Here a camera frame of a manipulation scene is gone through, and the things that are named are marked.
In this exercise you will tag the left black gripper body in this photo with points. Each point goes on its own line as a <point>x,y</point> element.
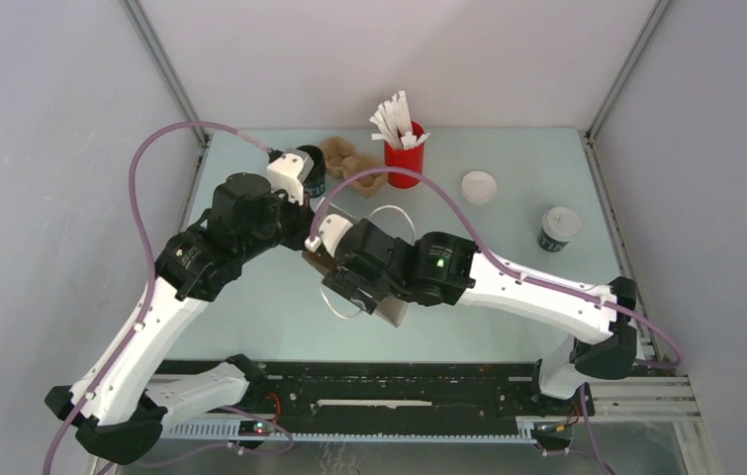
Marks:
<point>290,211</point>

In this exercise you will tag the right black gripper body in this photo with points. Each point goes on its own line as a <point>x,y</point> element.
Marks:
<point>345,284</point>

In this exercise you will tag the light blue paper bag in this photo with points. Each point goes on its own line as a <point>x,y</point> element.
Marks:
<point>373,275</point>

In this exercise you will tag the black paper coffee cup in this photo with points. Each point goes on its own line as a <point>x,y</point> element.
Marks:
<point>315,182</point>

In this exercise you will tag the white plastic cup lid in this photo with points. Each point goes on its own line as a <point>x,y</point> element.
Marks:
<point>479,187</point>

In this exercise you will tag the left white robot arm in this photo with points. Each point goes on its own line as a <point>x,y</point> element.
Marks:
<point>118,413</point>

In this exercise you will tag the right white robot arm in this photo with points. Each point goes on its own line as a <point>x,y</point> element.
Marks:
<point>381,275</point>

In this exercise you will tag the brown cardboard cup carrier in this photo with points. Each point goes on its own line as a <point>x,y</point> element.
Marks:
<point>343,160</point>

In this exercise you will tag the red ribbed cup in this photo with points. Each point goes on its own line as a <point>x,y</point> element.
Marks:
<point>409,158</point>

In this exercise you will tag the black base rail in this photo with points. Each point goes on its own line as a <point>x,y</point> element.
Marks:
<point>408,399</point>

